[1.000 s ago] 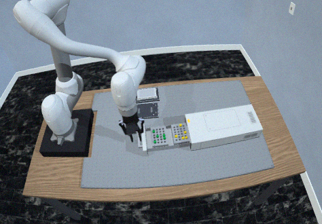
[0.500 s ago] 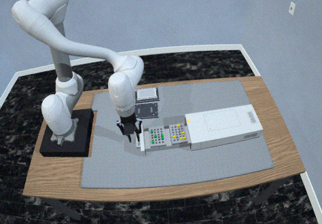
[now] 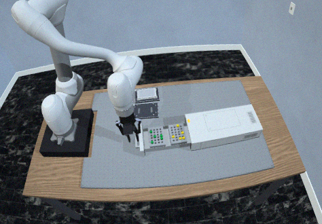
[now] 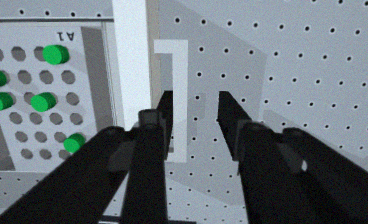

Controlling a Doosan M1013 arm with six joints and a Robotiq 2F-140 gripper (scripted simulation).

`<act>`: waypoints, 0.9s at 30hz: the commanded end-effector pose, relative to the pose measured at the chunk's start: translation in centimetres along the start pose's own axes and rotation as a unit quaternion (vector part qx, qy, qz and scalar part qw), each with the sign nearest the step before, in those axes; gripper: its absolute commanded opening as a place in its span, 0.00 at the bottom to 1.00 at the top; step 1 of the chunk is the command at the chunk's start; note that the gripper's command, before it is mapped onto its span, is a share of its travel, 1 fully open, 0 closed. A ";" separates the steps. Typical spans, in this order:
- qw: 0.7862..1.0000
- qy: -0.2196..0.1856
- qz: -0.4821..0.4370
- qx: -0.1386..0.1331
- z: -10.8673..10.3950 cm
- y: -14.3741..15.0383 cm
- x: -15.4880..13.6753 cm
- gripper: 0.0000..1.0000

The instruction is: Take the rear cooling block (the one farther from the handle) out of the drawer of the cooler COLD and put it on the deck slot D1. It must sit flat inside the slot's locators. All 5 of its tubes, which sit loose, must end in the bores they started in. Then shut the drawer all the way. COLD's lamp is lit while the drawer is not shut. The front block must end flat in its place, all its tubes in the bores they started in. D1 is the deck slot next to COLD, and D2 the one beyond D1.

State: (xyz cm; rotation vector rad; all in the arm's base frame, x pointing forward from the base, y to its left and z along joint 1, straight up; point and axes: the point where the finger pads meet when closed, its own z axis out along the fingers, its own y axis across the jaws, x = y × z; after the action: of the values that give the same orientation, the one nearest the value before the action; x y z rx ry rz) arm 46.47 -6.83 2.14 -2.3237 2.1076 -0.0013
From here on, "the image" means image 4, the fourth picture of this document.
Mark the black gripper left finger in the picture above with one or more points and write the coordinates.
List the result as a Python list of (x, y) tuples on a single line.
[(81, 188)]

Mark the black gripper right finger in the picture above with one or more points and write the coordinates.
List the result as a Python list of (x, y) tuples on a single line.
[(336, 187)]

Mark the dark grey rectangular plate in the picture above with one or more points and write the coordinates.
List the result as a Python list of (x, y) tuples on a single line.
[(114, 220)]

